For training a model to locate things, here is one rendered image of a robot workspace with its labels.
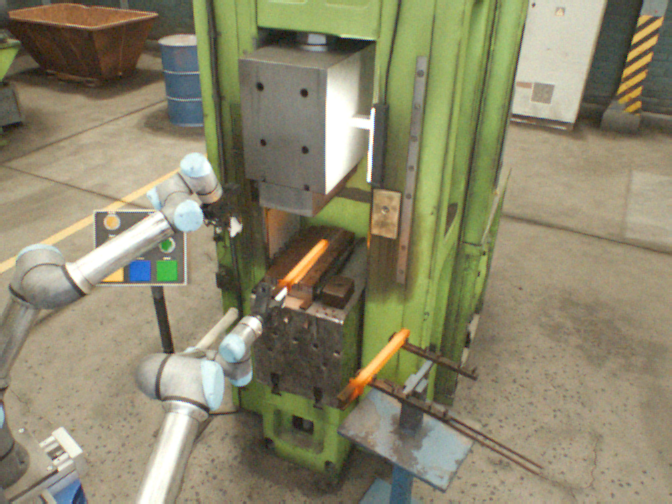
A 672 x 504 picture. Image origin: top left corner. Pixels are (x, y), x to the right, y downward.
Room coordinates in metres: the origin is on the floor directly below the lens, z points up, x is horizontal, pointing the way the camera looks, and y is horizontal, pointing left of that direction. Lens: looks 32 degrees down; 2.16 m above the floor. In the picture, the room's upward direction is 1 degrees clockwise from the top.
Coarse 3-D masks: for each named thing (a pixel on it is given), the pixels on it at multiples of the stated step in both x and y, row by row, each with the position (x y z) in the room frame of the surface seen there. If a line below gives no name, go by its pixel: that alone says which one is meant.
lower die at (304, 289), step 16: (304, 240) 1.97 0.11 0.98; (320, 240) 1.94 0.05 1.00; (336, 240) 1.96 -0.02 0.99; (352, 240) 2.01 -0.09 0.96; (288, 256) 1.85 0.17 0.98; (304, 256) 1.83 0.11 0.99; (320, 256) 1.82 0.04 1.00; (336, 256) 1.84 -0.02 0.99; (272, 272) 1.73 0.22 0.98; (288, 272) 1.72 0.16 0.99; (304, 272) 1.71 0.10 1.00; (320, 272) 1.72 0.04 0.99; (304, 288) 1.65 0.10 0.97
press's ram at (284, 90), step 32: (256, 64) 1.71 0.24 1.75; (288, 64) 1.67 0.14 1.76; (320, 64) 1.67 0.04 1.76; (352, 64) 1.80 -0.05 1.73; (256, 96) 1.71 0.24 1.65; (288, 96) 1.67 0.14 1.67; (320, 96) 1.63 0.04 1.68; (352, 96) 1.81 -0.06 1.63; (256, 128) 1.71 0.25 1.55; (288, 128) 1.67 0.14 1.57; (320, 128) 1.63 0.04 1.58; (352, 128) 1.82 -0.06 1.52; (256, 160) 1.72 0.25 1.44; (288, 160) 1.67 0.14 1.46; (320, 160) 1.63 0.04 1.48; (352, 160) 1.83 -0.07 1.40; (320, 192) 1.63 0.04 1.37
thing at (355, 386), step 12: (396, 336) 1.42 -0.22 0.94; (408, 336) 1.45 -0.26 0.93; (384, 348) 1.36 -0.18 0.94; (396, 348) 1.38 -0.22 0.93; (372, 360) 1.30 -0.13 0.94; (384, 360) 1.31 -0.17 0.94; (372, 372) 1.25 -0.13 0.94; (348, 384) 1.19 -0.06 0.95; (360, 384) 1.20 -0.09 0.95; (348, 396) 1.15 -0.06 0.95
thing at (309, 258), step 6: (324, 240) 1.93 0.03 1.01; (318, 246) 1.88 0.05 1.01; (324, 246) 1.89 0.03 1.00; (312, 252) 1.83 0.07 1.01; (318, 252) 1.84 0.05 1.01; (306, 258) 1.78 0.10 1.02; (312, 258) 1.79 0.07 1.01; (300, 264) 1.73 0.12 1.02; (306, 264) 1.74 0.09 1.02; (294, 270) 1.69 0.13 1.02; (300, 270) 1.69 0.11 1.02; (288, 276) 1.65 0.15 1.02; (294, 276) 1.65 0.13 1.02; (282, 282) 1.60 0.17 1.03; (288, 282) 1.60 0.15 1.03; (276, 288) 1.56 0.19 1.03; (282, 288) 1.56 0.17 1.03; (288, 288) 1.59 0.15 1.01; (276, 294) 1.53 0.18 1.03
